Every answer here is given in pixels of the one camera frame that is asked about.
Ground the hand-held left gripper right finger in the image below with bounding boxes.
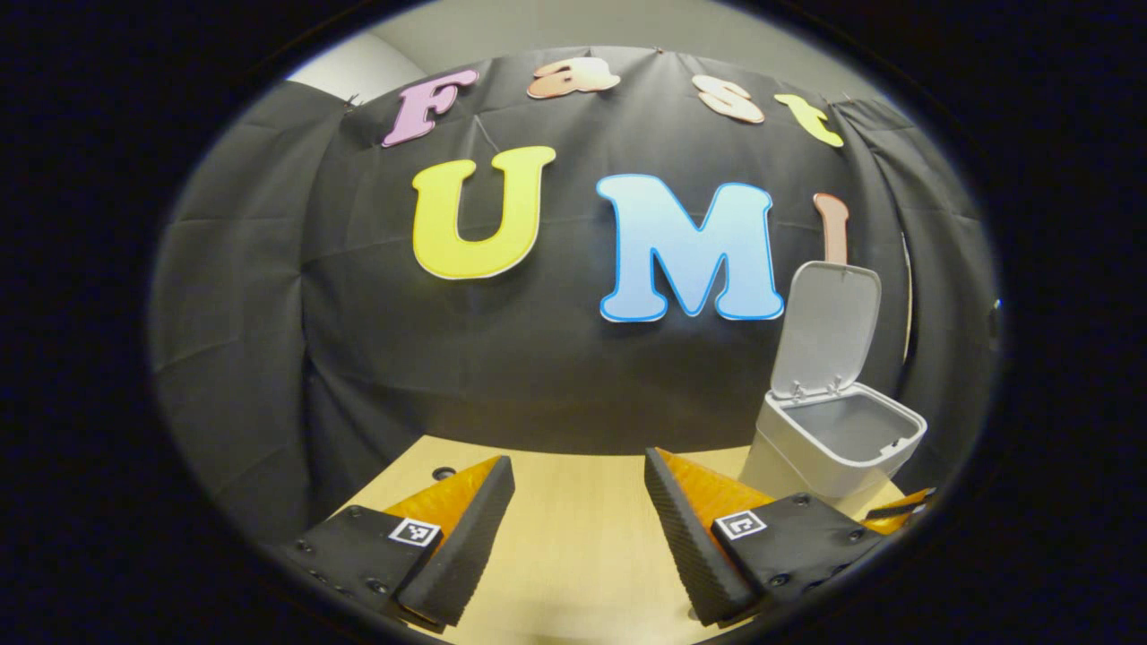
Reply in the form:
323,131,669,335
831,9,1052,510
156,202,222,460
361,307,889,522
643,447,888,628

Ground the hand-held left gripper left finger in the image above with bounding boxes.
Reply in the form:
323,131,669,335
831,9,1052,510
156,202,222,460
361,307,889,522
273,455,516,632

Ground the white desktop garbage bin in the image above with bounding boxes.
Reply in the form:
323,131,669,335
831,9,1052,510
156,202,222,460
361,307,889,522
739,261,928,503

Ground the wooden desktop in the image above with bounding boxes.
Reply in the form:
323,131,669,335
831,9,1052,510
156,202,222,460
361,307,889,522
332,435,906,645

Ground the black backdrop cloth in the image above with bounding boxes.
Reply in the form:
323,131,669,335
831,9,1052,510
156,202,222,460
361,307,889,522
148,45,1000,547

